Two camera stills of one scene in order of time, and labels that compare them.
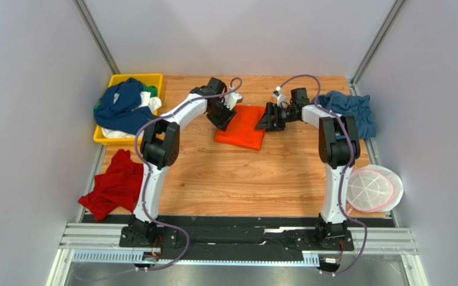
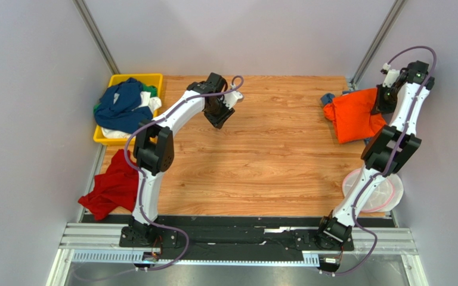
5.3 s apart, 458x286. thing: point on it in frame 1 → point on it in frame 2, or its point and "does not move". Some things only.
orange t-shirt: (242, 131) → (352, 117)
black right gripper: (274, 117) → (382, 103)
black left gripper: (223, 122) does not move
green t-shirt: (149, 89) does not move
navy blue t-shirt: (117, 107) does not move
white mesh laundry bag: (374, 188) does not move
